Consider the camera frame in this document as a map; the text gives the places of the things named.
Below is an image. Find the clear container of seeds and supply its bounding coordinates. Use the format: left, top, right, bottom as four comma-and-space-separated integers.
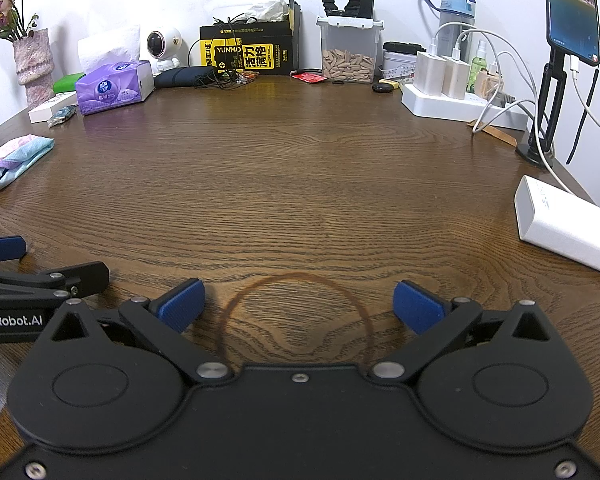
315, 15, 384, 85

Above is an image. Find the crumpled white paper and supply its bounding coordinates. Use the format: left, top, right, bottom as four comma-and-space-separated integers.
242, 0, 290, 24

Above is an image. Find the white charging cable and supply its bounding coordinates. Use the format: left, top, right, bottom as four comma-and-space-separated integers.
431, 22, 539, 136

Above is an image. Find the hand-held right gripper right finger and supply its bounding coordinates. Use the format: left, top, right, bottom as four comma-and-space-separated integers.
371, 279, 554, 387

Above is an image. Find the white phone cable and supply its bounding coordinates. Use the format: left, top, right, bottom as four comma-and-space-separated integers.
534, 54, 600, 221

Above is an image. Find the pink textured vase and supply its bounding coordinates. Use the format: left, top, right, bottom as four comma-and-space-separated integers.
12, 28, 55, 110

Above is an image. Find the beige plug adapter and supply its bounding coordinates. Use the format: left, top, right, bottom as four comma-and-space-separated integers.
477, 62, 504, 101

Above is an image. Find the white robot-shaped camera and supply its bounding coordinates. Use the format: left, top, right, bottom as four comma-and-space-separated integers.
146, 29, 182, 77

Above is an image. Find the smartphone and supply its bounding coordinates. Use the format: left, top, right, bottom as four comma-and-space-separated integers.
542, 0, 600, 67

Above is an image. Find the black and yellow box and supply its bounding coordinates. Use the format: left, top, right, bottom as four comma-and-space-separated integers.
198, 0, 300, 77

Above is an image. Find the white tissue sheet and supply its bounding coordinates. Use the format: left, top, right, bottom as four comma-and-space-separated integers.
77, 23, 142, 74

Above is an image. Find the wooden stick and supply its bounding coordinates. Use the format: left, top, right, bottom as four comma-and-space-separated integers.
467, 119, 519, 147

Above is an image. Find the purple tissue box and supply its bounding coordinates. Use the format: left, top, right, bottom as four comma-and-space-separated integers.
74, 59, 156, 116

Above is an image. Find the white power strip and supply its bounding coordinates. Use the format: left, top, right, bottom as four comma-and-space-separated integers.
400, 82, 529, 131

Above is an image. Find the tangled black cable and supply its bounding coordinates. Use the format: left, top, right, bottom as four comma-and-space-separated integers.
194, 67, 246, 91

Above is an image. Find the green box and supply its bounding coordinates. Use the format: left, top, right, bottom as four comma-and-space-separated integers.
53, 72, 87, 95

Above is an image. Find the pink and blue garment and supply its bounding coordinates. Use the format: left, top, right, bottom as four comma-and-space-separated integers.
0, 133, 56, 197

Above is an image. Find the white power bank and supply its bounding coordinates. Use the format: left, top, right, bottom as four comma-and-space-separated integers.
513, 174, 600, 280

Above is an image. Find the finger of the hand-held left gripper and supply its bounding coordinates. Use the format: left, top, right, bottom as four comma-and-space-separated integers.
0, 261, 110, 302
0, 236, 29, 265

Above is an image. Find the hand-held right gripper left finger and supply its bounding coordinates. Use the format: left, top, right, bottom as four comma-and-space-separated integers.
49, 278, 232, 387

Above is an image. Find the blue grey water bottle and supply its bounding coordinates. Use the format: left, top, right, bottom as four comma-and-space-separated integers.
418, 0, 479, 57

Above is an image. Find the white charger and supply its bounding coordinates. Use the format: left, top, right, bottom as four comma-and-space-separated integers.
442, 55, 471, 101
413, 50, 449, 97

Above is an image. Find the black and white tin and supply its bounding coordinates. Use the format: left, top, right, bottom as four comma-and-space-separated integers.
382, 41, 429, 80

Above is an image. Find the white flat box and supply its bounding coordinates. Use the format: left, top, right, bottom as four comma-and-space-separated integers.
28, 92, 79, 124

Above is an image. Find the green spray bottle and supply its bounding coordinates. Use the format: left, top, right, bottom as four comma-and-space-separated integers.
469, 39, 490, 94

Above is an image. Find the dark navy pouch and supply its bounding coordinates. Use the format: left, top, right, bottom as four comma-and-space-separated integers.
153, 66, 221, 90

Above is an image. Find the small blue packet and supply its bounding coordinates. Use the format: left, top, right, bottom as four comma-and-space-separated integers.
47, 104, 77, 128

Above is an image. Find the black phone stand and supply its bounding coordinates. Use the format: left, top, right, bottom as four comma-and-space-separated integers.
514, 62, 569, 165

